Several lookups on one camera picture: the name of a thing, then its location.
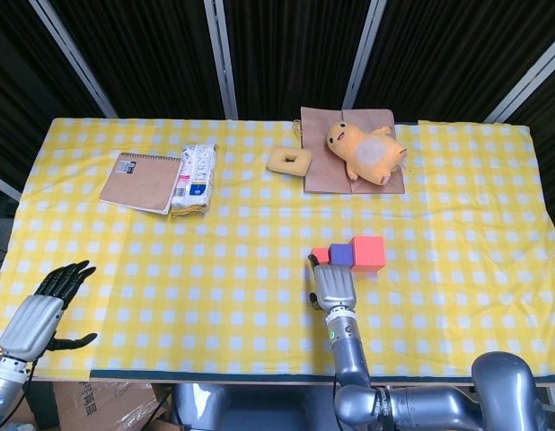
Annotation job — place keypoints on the white partition post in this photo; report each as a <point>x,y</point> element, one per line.
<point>221,58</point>
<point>71,56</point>
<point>524,78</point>
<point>3,186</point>
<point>363,54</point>

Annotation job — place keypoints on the large red foam cube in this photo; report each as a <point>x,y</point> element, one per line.
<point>369,253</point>

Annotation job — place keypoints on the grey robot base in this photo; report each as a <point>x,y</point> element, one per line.
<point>259,408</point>

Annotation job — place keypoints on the yellow sponge with hole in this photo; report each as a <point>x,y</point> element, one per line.
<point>300,164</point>

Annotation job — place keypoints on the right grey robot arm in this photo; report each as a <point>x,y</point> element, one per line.
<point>425,404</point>

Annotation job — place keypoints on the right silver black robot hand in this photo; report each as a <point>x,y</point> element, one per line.
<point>335,287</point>

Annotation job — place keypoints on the brown spiral notebook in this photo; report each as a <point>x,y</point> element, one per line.
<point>140,182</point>

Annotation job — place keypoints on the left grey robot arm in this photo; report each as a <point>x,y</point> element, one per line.
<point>2,388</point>

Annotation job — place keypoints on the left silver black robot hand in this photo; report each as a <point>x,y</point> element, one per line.
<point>29,323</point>

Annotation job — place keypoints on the orange plush toy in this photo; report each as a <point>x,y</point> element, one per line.
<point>369,155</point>

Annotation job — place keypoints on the yellow white checkered tablecloth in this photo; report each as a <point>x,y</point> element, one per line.
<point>214,292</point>

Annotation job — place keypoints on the purple foam cube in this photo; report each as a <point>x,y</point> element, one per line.
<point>341,255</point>

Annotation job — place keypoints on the white packaged cloth bundle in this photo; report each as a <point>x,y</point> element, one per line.
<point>194,179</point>

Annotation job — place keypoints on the brown paper bag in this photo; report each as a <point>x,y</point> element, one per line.
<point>322,170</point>

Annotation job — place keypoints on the small red block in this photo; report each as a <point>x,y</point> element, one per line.
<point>321,255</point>

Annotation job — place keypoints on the cardboard box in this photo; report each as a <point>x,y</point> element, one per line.
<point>93,404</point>

